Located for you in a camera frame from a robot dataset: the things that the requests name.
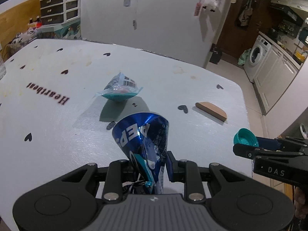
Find teal bottle cap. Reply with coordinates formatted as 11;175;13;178
233;128;259;147

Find crushed blue Pepsi can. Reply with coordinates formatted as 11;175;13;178
112;112;169;194

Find brown wooden half-round block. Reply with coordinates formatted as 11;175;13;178
195;102;227;122

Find white kitchen cabinets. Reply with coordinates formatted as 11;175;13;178
254;46;299;115

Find green plastic bag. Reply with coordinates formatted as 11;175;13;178
238;49;252;66

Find white washing machine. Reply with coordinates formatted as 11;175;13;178
244;34;272;82

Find teal snack wrapper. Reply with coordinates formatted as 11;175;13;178
94;72;143;102

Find white heart-print table cover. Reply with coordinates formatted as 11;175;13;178
1;39;252;230

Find brown wooden door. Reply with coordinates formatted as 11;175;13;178
216;0;274;59

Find dark drawer cabinet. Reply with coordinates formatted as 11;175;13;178
40;0;80;25

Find white plush toy on wall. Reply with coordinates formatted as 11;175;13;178
202;0;218;12

